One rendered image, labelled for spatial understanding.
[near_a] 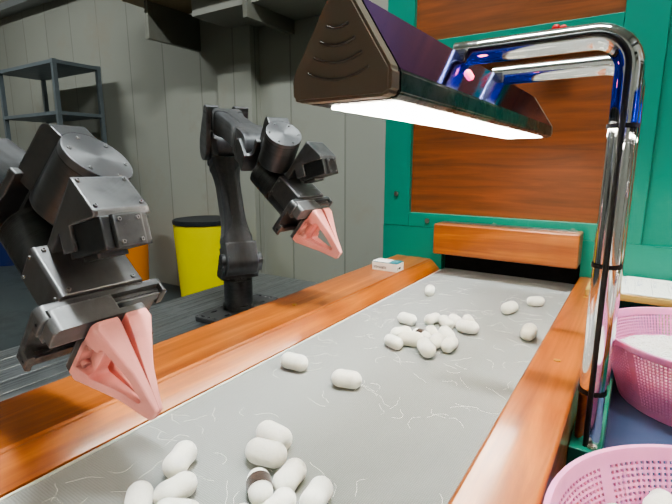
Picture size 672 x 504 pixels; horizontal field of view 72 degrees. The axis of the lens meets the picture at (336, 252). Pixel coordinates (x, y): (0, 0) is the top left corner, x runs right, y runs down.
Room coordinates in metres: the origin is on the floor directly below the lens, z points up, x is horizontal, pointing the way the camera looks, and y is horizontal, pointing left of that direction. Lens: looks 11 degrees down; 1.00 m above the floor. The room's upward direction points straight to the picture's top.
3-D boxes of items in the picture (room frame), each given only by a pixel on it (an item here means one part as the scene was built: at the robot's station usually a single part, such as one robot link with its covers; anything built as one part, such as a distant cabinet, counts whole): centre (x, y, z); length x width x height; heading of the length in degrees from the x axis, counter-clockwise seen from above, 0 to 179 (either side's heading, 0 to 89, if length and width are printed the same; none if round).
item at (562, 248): (0.99, -0.36, 0.83); 0.30 x 0.06 x 0.07; 57
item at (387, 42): (0.59, -0.17, 1.08); 0.62 x 0.08 x 0.07; 147
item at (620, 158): (0.54, -0.24, 0.90); 0.20 x 0.19 x 0.45; 147
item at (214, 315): (0.99, 0.22, 0.71); 0.20 x 0.07 x 0.08; 148
